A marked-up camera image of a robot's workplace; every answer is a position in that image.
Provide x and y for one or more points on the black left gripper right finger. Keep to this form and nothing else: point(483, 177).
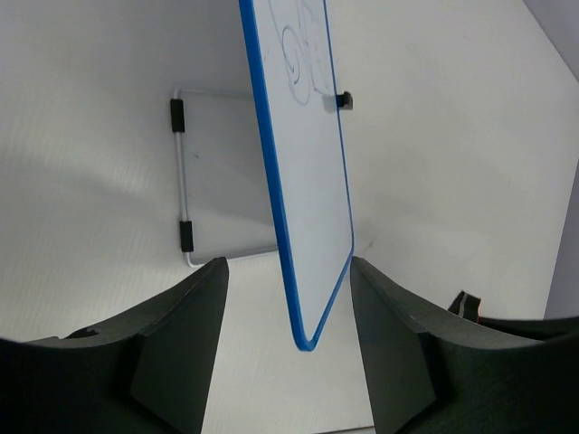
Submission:
point(428, 370)

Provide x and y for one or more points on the blue framed whiteboard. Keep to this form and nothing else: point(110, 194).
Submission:
point(290, 57)

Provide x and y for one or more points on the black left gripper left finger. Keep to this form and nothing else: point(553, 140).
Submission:
point(166, 349)

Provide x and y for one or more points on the red black whiteboard eraser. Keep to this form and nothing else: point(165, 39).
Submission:
point(466, 306)

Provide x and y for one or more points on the white wire whiteboard stand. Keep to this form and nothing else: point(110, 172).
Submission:
point(224, 205)

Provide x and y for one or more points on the black whiteboard foot clip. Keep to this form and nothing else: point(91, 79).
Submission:
point(345, 101)

